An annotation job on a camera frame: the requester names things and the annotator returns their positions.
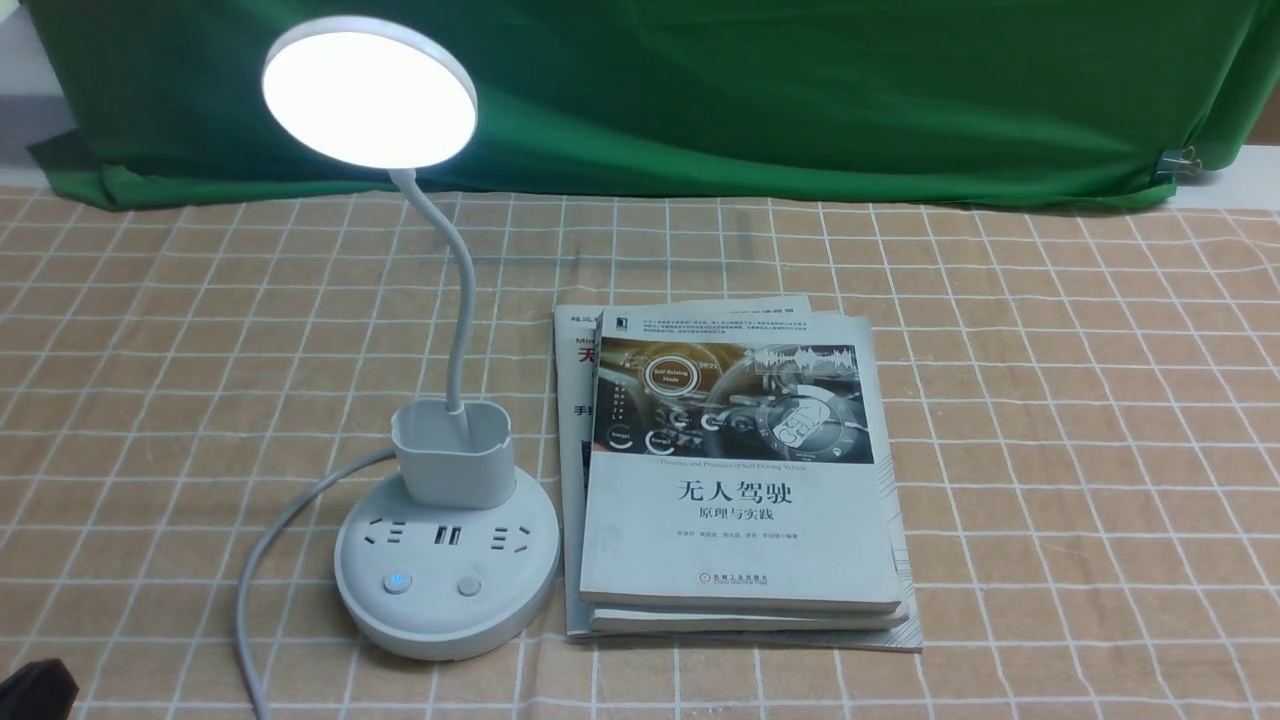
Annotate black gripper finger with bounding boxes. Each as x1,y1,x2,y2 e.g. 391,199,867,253
1,660,81,720

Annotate white desk lamp with sockets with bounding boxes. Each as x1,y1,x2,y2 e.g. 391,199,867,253
261,15,561,661

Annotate middle white book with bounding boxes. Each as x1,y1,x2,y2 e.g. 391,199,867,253
588,302,913,634

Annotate green backdrop cloth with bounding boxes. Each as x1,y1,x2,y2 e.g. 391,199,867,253
26,1,1277,210

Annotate bottom thin white book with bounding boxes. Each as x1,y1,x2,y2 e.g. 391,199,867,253
553,304,924,653

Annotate top self-driving textbook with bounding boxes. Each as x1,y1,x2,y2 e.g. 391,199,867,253
579,309,905,614

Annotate orange checkered tablecloth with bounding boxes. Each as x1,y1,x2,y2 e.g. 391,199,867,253
1,187,1279,719

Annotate metal binder clip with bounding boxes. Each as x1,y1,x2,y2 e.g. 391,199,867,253
1152,146,1203,183

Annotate grey lamp power cable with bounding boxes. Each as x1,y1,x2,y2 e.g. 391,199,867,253
236,447,398,720

